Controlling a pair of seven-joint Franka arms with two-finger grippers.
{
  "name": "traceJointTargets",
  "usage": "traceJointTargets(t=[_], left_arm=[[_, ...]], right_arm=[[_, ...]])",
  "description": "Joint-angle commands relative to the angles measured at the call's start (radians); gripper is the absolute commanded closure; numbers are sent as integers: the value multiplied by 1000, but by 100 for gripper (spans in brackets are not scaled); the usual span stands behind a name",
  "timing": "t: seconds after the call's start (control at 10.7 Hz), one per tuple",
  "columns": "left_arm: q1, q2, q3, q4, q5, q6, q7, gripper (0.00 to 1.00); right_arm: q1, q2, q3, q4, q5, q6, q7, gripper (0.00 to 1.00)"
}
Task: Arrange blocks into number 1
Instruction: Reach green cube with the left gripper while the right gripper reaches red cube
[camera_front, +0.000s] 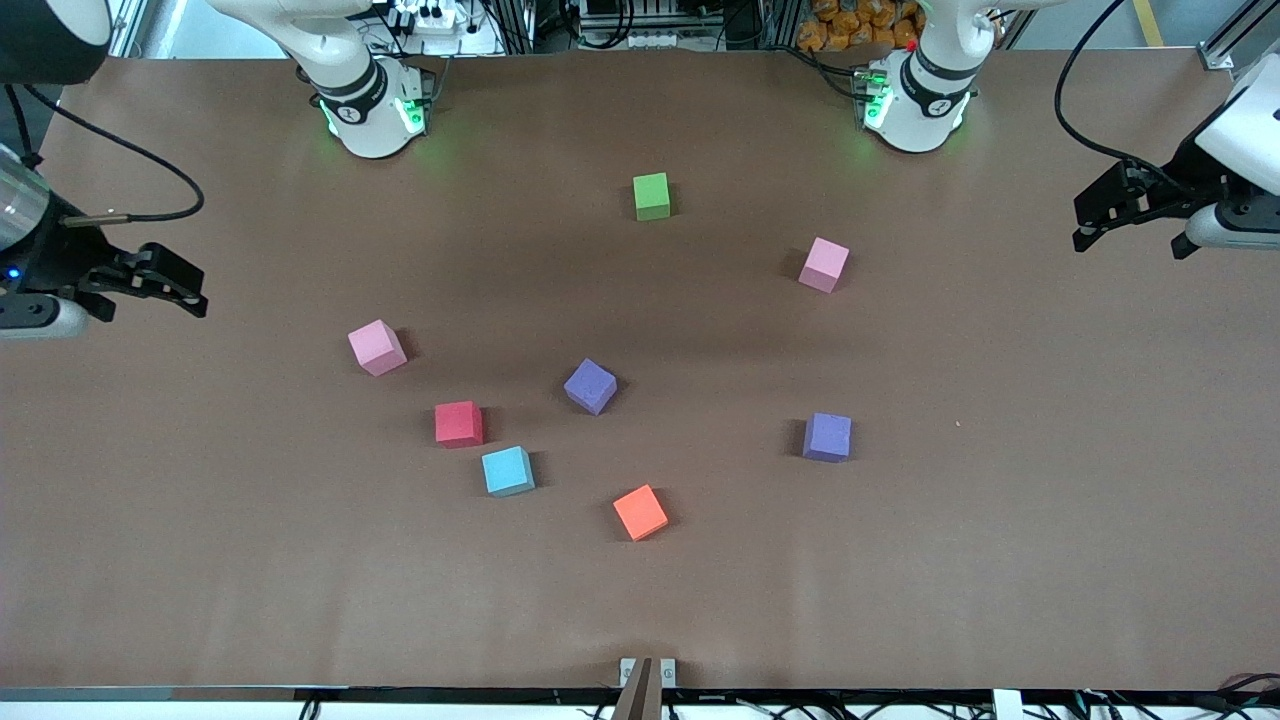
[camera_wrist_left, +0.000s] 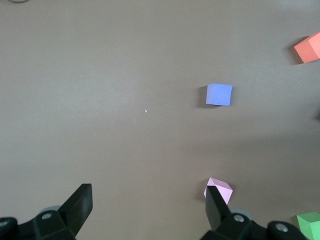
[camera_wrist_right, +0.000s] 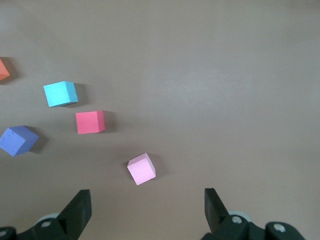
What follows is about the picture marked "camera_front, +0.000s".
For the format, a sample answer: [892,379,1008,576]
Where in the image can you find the pink foam block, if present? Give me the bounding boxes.
[347,319,409,378]
[798,237,851,294]

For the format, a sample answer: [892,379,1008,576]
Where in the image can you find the red foam block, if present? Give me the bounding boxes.
[435,401,484,448]

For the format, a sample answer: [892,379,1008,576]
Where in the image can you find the purple foam block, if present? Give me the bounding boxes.
[803,412,853,463]
[563,358,618,416]

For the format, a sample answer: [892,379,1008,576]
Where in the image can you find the light blue foam block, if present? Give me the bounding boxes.
[481,446,536,498]

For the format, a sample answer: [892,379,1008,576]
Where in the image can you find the green foam block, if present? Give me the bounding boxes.
[633,173,671,222]

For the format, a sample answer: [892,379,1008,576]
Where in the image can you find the bag of orange snacks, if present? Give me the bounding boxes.
[797,0,926,53]

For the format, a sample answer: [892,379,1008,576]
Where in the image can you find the white switched power strip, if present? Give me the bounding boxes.
[392,0,483,33]

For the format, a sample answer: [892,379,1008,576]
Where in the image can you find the table cover sheet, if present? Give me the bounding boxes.
[0,50,1280,691]

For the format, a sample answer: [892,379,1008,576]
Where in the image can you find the long white power strip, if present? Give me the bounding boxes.
[580,28,693,51]

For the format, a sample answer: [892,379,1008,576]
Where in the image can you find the orange foam block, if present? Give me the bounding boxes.
[612,484,670,542]

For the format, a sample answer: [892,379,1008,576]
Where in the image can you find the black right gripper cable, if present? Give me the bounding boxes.
[5,85,206,223]

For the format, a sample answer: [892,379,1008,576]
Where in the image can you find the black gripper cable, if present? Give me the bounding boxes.
[1054,0,1216,196]
[5,85,206,223]

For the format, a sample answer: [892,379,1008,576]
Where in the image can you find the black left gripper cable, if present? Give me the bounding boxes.
[1054,0,1216,196]

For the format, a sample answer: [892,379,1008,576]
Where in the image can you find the aluminium frame profile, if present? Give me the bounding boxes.
[108,0,151,58]
[1198,0,1280,73]

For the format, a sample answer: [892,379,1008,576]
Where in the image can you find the metal table edge rail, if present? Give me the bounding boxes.
[0,686,1280,705]

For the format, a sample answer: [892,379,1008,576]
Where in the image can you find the black frame post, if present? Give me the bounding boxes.
[487,0,536,53]

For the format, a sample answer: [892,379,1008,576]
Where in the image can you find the red cable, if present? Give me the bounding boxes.
[1215,672,1280,701]

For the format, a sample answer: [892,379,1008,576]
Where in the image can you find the grey metal bracket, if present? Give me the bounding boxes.
[619,657,678,689]

